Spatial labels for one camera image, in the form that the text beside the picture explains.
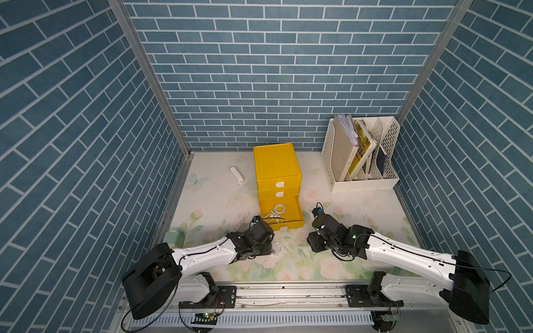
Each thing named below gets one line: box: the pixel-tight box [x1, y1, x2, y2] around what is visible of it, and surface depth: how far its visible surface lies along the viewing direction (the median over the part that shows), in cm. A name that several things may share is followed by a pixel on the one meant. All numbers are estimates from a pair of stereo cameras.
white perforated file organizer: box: [320, 115, 401, 193], surface depth 102 cm
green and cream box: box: [162, 230, 186, 250], surface depth 83 cm
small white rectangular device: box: [229, 166, 245, 186], surface depth 109 cm
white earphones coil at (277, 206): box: [273, 202, 286, 215], surface depth 98 cm
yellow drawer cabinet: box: [253, 142, 305, 232], surface depth 91 cm
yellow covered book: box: [348, 119, 377, 179], surface depth 95 cm
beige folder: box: [331, 113, 359, 182], surface depth 93 cm
